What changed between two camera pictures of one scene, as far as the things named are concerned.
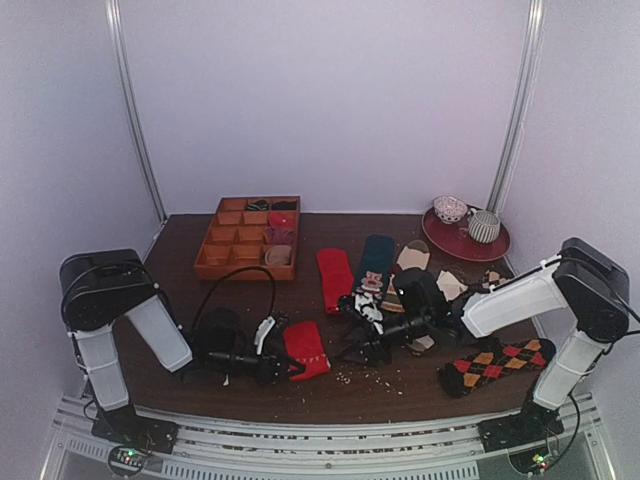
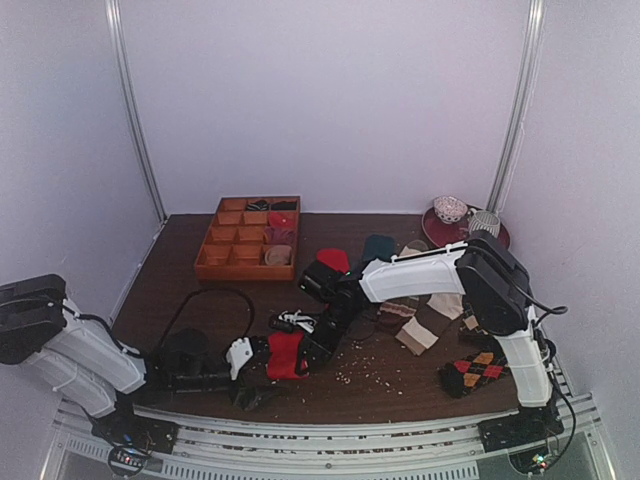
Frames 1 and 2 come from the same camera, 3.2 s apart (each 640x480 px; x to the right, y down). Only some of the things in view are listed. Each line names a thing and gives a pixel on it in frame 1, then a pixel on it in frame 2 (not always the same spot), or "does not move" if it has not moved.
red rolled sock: [283, 219] does not move
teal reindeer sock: [378, 257] does not move
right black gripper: [373, 339] to [316, 350]
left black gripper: [267, 369] to [251, 399]
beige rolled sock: [278, 255] does not move
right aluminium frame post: [523, 109] does not move
